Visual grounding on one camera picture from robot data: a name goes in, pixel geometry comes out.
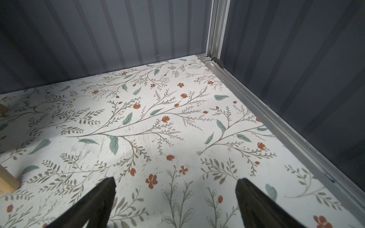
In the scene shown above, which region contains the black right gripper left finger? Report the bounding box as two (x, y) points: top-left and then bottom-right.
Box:
(47, 177), (116, 228)

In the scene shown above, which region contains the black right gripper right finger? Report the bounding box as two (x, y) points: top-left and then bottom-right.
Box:
(235, 178), (304, 228)

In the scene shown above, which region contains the wooden tabletop easel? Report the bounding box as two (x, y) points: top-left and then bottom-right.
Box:
(0, 103), (21, 195)

